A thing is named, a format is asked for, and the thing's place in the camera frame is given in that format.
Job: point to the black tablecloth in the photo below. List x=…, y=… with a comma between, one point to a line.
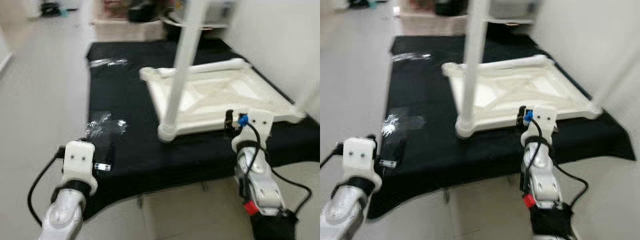
x=125, y=100
x=425, y=90

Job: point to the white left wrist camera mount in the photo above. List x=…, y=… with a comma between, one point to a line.
x=359, y=155
x=79, y=157

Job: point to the black floor cleaning device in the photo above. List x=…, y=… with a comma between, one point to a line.
x=357, y=4
x=50, y=9

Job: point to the beige woven bench cover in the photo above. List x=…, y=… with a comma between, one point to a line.
x=430, y=22
x=125, y=30

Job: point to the clear tape cross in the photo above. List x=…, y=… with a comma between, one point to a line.
x=400, y=125
x=105, y=125

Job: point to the black round bowl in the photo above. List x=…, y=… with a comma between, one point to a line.
x=505, y=31
x=210, y=34

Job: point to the red picture box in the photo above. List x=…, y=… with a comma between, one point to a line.
x=115, y=7

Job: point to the white plastic table top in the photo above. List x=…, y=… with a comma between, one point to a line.
x=225, y=95
x=525, y=90

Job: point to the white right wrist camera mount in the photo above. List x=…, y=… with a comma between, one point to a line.
x=260, y=122
x=545, y=117

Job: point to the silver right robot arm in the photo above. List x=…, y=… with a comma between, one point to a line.
x=260, y=185
x=542, y=175

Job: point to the black bag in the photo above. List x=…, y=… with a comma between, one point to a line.
x=142, y=10
x=450, y=7

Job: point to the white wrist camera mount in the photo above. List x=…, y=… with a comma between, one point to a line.
x=260, y=122
x=79, y=157
x=545, y=117
x=359, y=155

